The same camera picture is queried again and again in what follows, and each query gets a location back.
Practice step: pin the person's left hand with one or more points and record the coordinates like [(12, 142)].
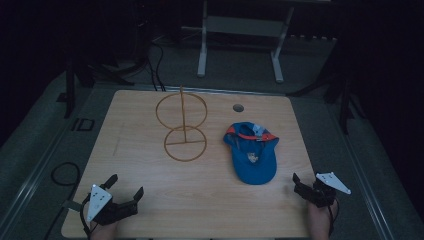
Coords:
[(104, 230)]

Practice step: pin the blue baseball cap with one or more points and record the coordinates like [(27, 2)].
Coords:
[(252, 153)]

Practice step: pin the black rectangular bracket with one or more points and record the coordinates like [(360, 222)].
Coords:
[(82, 124)]

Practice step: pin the black tripod stand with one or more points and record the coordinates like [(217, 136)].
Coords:
[(75, 71), (336, 90)]

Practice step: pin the white metal stand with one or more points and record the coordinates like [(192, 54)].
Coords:
[(245, 30)]

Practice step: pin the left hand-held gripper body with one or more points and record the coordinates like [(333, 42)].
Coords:
[(100, 205)]

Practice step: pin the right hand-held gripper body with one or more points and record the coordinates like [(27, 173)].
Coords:
[(325, 190)]

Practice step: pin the person's right hand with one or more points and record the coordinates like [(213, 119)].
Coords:
[(320, 221)]

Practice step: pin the grey table grommet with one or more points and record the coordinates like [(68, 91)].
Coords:
[(238, 108)]

